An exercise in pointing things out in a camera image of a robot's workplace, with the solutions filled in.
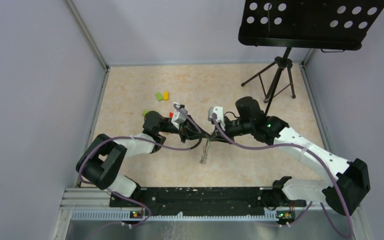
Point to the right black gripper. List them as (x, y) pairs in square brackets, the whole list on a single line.
[(217, 137)]

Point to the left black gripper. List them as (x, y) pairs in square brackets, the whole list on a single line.
[(186, 131)]

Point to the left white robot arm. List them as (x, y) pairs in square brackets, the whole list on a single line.
[(100, 164)]

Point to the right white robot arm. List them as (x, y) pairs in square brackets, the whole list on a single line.
[(343, 184)]

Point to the yellow block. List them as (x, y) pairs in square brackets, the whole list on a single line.
[(166, 96)]

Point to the light green flat block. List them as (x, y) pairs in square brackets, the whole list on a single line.
[(159, 96)]

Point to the green arch block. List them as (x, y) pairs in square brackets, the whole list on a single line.
[(144, 113)]

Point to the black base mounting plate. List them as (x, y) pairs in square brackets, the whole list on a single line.
[(208, 201)]

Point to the black music stand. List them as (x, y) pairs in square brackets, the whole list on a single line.
[(312, 24)]

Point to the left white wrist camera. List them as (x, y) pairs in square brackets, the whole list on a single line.
[(179, 115)]

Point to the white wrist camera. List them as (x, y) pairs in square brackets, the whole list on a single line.
[(179, 115), (218, 111)]

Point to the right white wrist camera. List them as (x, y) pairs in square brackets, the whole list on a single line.
[(218, 111)]

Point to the grey slotted cable duct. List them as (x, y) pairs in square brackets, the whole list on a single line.
[(127, 215)]

